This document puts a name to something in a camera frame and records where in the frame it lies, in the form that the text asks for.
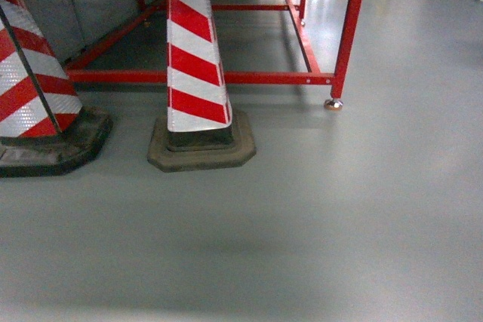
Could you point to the middle striped traffic cone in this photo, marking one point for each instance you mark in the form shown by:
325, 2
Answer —
201, 130

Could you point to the striped traffic cone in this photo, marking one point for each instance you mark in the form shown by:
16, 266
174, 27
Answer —
45, 128
201, 130

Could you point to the left striped traffic cone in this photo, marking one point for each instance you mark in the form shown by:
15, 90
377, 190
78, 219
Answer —
45, 128

